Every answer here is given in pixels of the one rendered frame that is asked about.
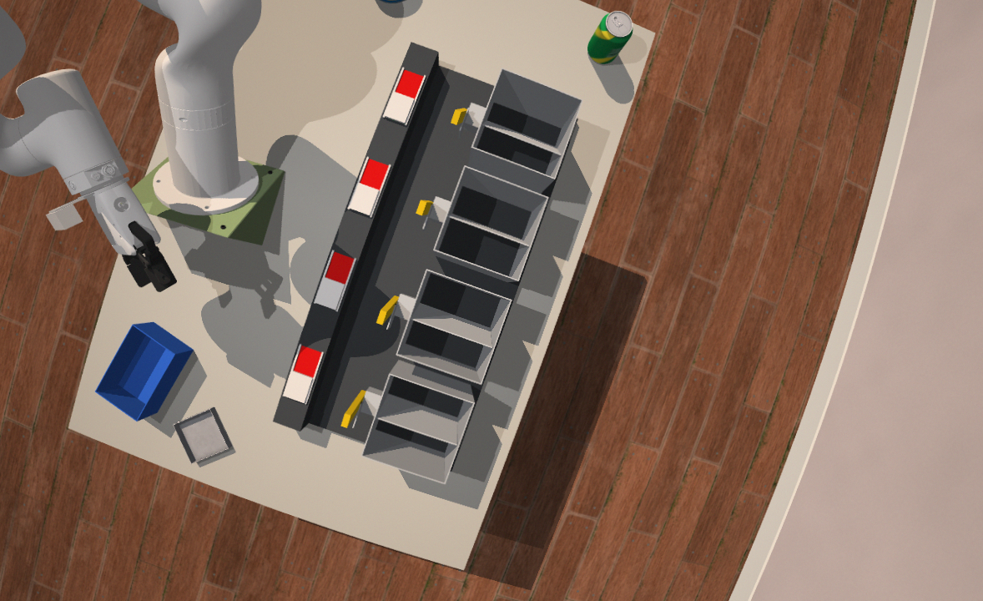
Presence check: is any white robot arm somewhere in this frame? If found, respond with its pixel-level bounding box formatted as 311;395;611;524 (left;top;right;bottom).
0;0;262;230

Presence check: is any green drink can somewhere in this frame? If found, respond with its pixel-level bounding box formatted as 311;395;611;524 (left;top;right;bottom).
587;11;633;64

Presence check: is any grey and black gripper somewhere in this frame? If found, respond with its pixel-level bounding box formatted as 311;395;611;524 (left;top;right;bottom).
86;177;177;292

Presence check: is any blue open bin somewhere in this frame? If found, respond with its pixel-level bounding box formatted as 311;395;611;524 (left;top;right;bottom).
95;322;193;422

